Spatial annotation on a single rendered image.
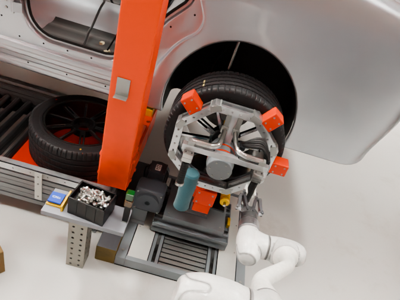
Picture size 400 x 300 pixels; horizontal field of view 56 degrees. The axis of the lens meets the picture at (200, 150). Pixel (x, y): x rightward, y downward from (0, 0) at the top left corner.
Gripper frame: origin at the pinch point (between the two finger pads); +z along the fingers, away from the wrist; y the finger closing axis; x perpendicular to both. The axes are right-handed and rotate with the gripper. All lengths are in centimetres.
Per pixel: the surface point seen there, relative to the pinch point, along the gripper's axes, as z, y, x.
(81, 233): -11, -76, -51
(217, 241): 23, 1, -68
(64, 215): -14, -85, -38
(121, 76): 8, -72, 36
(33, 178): 16, -116, -50
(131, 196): -8, -55, -17
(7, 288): -34, -105, -83
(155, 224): 23, -40, -67
